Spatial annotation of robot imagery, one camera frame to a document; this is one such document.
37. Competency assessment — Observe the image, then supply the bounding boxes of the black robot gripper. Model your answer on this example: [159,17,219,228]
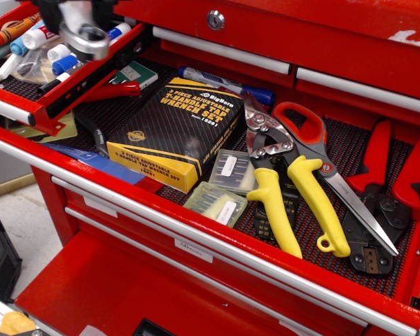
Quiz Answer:
[31,0,118,32]

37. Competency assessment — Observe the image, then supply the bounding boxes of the silver box cutter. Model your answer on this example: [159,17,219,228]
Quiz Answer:
[59,22,109,61]

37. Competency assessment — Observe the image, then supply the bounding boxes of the small open red drawer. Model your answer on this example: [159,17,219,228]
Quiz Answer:
[0,0,155,137]

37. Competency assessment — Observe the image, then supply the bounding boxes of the green white box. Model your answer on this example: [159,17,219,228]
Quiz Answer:
[109,61,158,90]

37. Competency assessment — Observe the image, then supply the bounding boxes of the silver drawer lock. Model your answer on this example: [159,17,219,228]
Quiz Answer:
[206,10,225,31]

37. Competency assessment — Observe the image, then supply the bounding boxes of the black yellow wrench set box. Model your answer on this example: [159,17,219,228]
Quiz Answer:
[107,77,244,193]

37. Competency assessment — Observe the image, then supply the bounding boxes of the blue marker in large drawer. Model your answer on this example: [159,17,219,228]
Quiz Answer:
[178,66,276,106]

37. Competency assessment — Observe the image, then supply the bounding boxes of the large open red drawer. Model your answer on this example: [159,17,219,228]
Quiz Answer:
[0,57,420,336]

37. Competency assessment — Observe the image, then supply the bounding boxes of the white glue stick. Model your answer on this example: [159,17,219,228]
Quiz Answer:
[22,26,59,50]

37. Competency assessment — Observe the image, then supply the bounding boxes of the white cap dry erase marker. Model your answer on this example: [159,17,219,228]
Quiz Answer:
[47,43,71,63]

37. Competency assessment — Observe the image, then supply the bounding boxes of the light blue cap marker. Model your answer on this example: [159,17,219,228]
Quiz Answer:
[10,20,44,56]

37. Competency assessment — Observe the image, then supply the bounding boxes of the blue cap dry erase marker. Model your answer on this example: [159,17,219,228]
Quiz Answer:
[52,55,79,76]

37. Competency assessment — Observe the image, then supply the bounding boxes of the clear plastic bag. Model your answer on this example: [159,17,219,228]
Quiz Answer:
[11,43,56,85]

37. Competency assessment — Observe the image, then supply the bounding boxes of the white pen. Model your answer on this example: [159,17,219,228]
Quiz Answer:
[0,53,22,82]

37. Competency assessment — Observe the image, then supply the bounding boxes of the black marker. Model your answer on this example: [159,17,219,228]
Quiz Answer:
[36,62,85,96]

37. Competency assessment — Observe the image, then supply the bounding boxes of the olive metal plate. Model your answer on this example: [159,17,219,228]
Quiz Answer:
[5,111,78,144]

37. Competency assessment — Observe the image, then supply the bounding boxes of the blue flat card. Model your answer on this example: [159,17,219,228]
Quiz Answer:
[43,143,145,185]

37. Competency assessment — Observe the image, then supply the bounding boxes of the red tool chest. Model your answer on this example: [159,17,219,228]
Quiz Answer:
[0,0,420,336]

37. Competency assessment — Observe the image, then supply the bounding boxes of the clear drill bit case upper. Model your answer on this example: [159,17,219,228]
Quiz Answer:
[209,149,257,195]

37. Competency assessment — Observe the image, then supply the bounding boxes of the clear drill bit case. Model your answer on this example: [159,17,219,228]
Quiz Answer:
[209,149,257,195]
[183,181,248,228]

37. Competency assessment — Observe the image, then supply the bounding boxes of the clear drill bit case lower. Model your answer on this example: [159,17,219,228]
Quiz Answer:
[183,181,248,228]

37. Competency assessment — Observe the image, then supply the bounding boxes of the red grey scissors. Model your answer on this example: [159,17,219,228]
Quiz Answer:
[272,102,398,256]

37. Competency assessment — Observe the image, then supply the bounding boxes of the black handled pliers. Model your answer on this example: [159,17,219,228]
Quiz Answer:
[74,111,109,158]

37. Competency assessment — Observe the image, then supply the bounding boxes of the yellow handled tin snips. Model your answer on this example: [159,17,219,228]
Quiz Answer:
[244,92,351,258]

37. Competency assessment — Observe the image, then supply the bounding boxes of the red handled crimping tool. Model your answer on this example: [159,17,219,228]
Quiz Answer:
[342,120,420,276]

